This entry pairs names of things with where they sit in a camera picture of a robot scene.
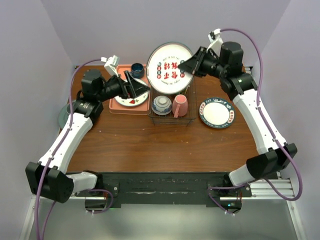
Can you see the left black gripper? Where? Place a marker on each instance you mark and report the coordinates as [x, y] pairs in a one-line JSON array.
[[135, 88]]

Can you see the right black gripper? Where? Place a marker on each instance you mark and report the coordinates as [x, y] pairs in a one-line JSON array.
[[193, 64]]

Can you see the white plate red characters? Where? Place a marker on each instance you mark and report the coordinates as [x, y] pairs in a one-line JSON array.
[[162, 69]]

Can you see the blue white porcelain bowl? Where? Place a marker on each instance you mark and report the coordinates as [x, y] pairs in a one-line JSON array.
[[161, 105]]

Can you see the pink ceramic mug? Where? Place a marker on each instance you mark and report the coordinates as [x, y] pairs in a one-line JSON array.
[[180, 106]]

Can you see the green rim white plate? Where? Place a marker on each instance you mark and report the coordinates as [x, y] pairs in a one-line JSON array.
[[217, 113]]

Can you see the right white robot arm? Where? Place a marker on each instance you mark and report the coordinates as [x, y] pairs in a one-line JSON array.
[[235, 82]]

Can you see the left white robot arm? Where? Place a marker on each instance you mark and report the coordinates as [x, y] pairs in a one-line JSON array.
[[47, 178]]

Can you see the white watermelon pattern plate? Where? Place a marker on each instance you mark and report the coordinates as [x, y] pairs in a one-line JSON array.
[[132, 102]]

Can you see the dark blue mug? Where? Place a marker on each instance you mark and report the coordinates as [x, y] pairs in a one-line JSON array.
[[137, 70]]

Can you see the pink plastic tray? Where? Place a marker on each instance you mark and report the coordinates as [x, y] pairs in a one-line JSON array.
[[116, 108]]

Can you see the grey green saucer plate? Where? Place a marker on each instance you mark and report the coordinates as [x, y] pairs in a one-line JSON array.
[[63, 116]]

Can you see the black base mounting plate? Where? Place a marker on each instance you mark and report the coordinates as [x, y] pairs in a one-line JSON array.
[[166, 188]]

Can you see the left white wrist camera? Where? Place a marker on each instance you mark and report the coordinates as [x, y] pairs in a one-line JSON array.
[[111, 64]]

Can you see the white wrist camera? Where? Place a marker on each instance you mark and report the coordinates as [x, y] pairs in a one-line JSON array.
[[215, 40], [111, 64]]

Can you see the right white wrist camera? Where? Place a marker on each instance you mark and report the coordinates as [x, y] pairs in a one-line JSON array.
[[215, 40]]

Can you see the black wire dish rack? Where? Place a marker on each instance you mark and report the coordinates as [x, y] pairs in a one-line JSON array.
[[168, 119]]

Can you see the aluminium frame rail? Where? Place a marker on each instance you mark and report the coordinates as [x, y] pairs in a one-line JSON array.
[[269, 141]]

